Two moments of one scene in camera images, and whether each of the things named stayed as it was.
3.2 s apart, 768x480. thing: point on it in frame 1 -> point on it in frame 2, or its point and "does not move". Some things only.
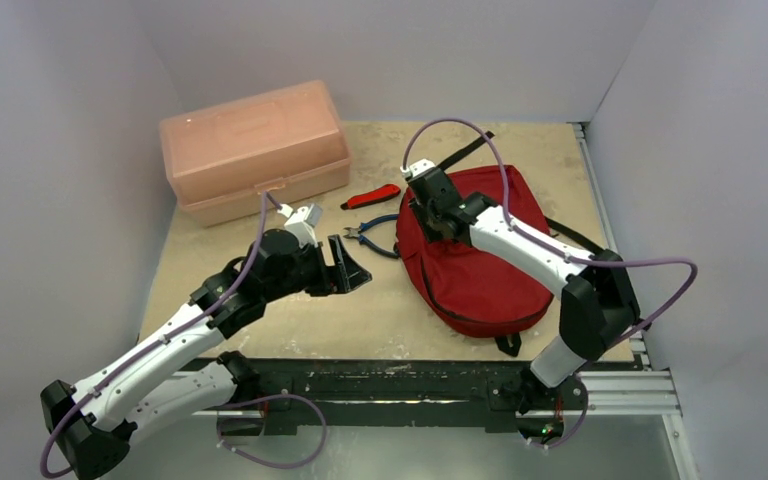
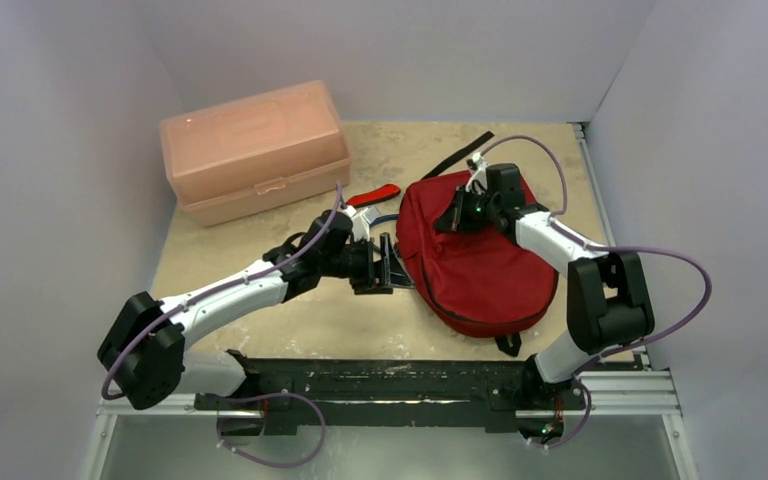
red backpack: [472, 287] does not move
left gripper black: [341, 277] -> [378, 276]
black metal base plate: [512, 395] does not move
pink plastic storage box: [290, 142] does not move
